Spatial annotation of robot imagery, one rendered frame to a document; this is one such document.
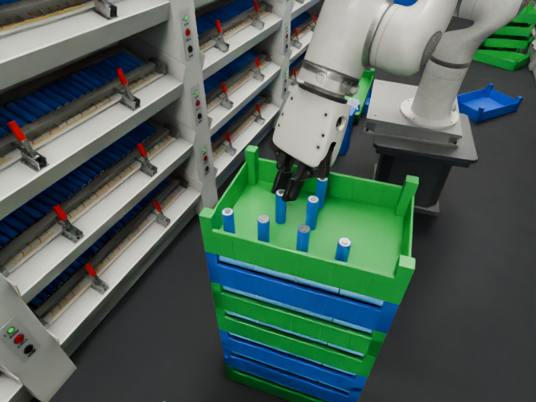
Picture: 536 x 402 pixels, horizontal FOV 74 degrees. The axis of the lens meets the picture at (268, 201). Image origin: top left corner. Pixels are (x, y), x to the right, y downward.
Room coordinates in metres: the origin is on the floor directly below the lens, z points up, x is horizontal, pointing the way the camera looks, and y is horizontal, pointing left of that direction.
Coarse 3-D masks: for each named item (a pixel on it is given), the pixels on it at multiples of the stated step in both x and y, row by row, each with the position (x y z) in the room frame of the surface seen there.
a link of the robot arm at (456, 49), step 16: (464, 0) 1.05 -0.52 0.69; (480, 0) 1.02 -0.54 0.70; (496, 0) 1.00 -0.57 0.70; (512, 0) 0.99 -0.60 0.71; (464, 16) 1.06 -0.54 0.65; (480, 16) 1.02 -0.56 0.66; (496, 16) 0.99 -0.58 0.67; (512, 16) 0.99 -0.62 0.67; (448, 32) 1.11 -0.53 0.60; (464, 32) 1.06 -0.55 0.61; (480, 32) 1.01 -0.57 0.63; (448, 48) 1.05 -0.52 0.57; (464, 48) 1.03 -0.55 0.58; (448, 64) 1.04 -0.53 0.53; (464, 64) 1.04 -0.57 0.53
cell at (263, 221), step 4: (260, 216) 0.38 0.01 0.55; (264, 216) 0.38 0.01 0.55; (260, 220) 0.37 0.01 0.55; (264, 220) 0.37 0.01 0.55; (268, 220) 0.37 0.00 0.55; (260, 224) 0.37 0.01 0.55; (264, 224) 0.37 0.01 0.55; (268, 224) 0.37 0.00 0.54; (260, 228) 0.37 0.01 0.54; (264, 228) 0.37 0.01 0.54; (268, 228) 0.37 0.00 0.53; (260, 232) 0.37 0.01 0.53; (264, 232) 0.37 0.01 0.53; (268, 232) 0.37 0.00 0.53; (260, 236) 0.37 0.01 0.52; (264, 236) 0.37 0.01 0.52; (268, 236) 0.37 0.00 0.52; (260, 240) 0.37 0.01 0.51; (264, 240) 0.37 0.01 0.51; (268, 240) 0.37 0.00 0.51
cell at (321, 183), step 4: (320, 180) 0.47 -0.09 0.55; (324, 180) 0.47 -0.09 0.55; (320, 184) 0.47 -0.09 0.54; (324, 184) 0.47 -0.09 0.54; (316, 188) 0.48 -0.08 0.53; (320, 188) 0.47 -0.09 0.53; (324, 188) 0.47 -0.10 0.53; (316, 192) 0.47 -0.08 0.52; (320, 192) 0.47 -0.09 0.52; (324, 192) 0.47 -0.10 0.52; (320, 196) 0.47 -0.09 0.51; (324, 196) 0.47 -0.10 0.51; (320, 200) 0.47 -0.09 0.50; (324, 200) 0.47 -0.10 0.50; (320, 204) 0.47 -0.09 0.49; (324, 204) 0.47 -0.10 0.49; (320, 208) 0.47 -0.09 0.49
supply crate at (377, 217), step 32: (256, 160) 0.54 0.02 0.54; (224, 192) 0.45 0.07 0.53; (256, 192) 0.51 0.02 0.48; (352, 192) 0.49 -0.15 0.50; (384, 192) 0.48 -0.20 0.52; (256, 224) 0.43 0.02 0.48; (288, 224) 0.43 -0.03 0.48; (320, 224) 0.43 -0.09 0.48; (352, 224) 0.43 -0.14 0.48; (384, 224) 0.43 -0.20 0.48; (224, 256) 0.36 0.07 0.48; (256, 256) 0.34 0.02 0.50; (288, 256) 0.33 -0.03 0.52; (320, 256) 0.32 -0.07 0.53; (352, 256) 0.36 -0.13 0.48; (384, 256) 0.36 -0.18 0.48; (352, 288) 0.30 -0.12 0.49; (384, 288) 0.28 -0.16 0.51
